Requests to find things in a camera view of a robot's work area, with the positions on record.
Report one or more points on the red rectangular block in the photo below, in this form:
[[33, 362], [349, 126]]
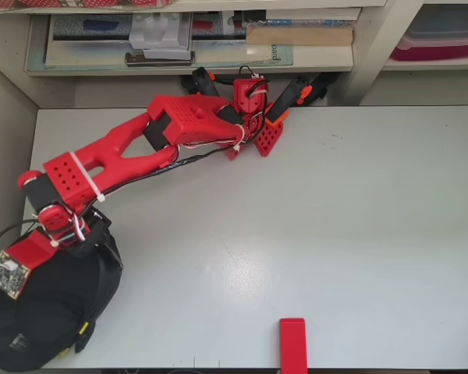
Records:
[[294, 343]]

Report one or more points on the red robot arm base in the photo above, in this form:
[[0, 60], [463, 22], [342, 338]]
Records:
[[253, 105]]

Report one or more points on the clear bag with pink boxes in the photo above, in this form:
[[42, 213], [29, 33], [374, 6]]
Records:
[[43, 3]]

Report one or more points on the black flat pen box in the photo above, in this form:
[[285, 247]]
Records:
[[66, 27], [226, 33]]

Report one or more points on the red robot arm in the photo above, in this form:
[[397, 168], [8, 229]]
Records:
[[121, 156]]

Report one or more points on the red mount camera circuit board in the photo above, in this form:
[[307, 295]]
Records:
[[27, 249]]

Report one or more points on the black orange table clamp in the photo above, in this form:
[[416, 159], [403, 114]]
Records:
[[288, 97], [204, 82]]

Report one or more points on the white shelf unit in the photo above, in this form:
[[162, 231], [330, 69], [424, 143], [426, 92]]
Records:
[[374, 46]]

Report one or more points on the magenta plastic storage box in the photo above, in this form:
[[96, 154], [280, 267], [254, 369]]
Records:
[[433, 52]]

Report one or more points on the pale green flat board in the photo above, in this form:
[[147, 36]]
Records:
[[234, 54]]

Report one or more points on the brown cardboard strip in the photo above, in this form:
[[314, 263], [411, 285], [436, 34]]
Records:
[[296, 37]]

